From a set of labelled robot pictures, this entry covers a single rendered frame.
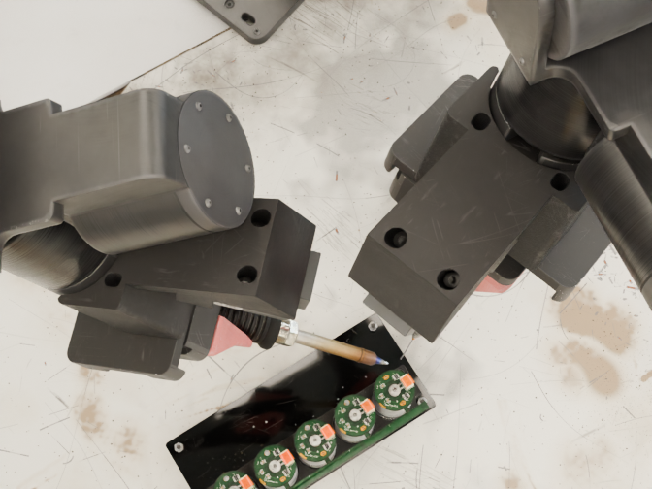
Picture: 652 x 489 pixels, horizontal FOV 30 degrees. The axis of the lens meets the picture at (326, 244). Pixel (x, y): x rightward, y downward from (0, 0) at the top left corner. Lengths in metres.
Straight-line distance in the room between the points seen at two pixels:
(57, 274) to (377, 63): 0.38
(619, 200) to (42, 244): 0.23
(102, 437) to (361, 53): 0.32
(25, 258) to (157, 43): 0.38
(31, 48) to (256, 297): 0.43
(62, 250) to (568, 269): 0.22
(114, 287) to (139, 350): 0.06
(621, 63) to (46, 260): 0.25
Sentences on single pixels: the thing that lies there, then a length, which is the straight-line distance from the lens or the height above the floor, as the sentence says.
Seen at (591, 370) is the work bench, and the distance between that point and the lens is 0.82.
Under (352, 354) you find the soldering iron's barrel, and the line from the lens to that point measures 0.70.
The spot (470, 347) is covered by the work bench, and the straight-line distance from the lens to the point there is 0.81.
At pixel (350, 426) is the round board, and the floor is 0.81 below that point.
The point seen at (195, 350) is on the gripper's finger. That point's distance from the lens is 0.59.
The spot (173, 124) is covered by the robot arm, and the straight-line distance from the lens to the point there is 0.47.
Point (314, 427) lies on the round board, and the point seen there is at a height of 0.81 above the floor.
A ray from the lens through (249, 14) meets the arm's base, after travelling 0.87.
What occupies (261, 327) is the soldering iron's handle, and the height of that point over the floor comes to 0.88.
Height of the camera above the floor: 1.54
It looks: 75 degrees down
